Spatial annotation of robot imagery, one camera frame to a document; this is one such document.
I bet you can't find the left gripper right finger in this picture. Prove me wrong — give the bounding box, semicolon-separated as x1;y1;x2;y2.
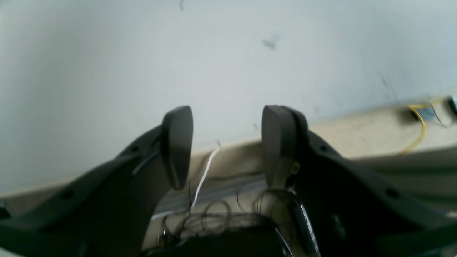
261;105;456;257

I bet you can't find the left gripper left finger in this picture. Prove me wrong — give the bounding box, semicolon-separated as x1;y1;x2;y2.
1;106;193;257

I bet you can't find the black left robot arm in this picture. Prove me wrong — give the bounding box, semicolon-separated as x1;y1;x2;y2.
1;105;456;257

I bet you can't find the yellow cable on floor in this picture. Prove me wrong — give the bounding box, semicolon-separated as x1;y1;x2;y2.
400;102;434;156

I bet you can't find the white cable on floor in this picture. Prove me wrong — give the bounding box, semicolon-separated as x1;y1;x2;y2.
152;146;221;220

